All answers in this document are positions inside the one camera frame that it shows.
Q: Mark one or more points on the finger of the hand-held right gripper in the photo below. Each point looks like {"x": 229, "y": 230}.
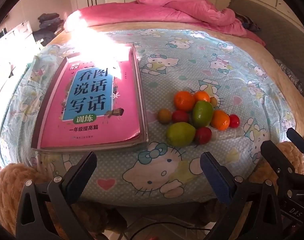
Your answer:
{"x": 275, "y": 156}
{"x": 299, "y": 140}

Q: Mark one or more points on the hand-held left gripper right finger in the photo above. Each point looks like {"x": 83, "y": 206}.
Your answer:
{"x": 217, "y": 180}

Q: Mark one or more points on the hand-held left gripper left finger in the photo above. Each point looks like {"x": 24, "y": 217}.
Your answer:
{"x": 84, "y": 170}

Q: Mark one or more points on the red cherry tomato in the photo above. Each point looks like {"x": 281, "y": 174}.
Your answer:
{"x": 234, "y": 121}
{"x": 203, "y": 135}
{"x": 180, "y": 117}

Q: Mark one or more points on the green mango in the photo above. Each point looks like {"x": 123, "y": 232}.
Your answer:
{"x": 202, "y": 113}
{"x": 180, "y": 134}

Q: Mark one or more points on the small brownish kiwi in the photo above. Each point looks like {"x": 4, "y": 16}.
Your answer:
{"x": 213, "y": 102}

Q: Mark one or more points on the large orange mandarin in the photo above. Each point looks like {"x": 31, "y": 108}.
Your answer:
{"x": 184, "y": 101}

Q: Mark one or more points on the dark patterned cloth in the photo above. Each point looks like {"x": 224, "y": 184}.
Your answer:
{"x": 289, "y": 75}

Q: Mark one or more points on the pink children's book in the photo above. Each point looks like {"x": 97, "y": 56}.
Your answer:
{"x": 49, "y": 105}

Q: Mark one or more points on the cartoon cat printed blanket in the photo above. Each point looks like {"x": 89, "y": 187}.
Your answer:
{"x": 192, "y": 62}

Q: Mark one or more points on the dark striped cloth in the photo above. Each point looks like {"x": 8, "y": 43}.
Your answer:
{"x": 247, "y": 22}

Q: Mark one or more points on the grey upholstered headboard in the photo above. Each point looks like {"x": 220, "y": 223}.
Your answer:
{"x": 266, "y": 12}

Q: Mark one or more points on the white dresser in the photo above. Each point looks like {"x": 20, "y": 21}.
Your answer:
{"x": 17, "y": 33}

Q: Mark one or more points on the pile of folded clothes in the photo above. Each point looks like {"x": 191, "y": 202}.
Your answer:
{"x": 48, "y": 21}

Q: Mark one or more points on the pink duvet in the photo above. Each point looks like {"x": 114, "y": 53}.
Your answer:
{"x": 167, "y": 10}

